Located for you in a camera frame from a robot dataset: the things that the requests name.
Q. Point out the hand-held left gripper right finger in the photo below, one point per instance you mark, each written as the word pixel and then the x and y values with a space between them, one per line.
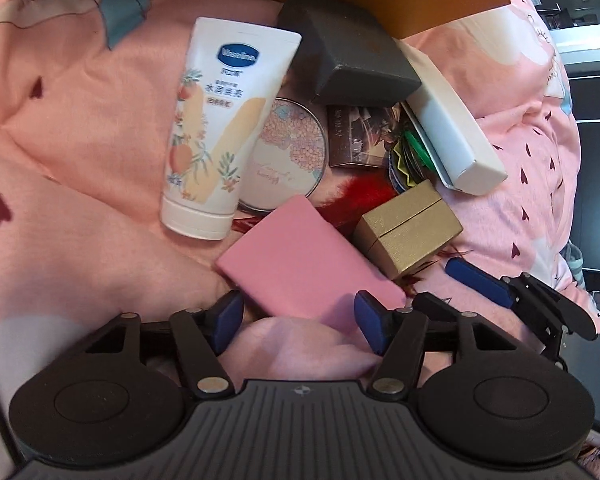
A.
pixel 372 322

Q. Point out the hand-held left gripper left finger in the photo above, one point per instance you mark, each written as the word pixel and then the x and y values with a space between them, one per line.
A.
pixel 227 320

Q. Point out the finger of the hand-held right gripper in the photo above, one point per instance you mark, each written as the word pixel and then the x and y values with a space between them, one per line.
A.
pixel 432 306
pixel 475 280

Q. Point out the gold box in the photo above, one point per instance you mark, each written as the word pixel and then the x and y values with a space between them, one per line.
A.
pixel 410 230

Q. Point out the pink box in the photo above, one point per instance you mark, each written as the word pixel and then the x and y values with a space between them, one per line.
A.
pixel 300 260

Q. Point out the red feather shuttlecock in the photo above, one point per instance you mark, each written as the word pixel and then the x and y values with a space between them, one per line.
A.
pixel 370 192

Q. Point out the long white box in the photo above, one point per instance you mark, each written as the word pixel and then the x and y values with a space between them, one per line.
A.
pixel 450 130

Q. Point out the white hand cream tube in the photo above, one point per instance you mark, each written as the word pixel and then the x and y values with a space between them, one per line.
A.
pixel 215 135

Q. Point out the dark grey box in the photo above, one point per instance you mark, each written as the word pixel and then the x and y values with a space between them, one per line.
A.
pixel 350 50

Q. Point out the round floral compact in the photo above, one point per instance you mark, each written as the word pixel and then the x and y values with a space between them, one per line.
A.
pixel 290 160

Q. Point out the dark printed card box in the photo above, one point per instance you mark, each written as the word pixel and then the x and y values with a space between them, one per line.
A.
pixel 360 135

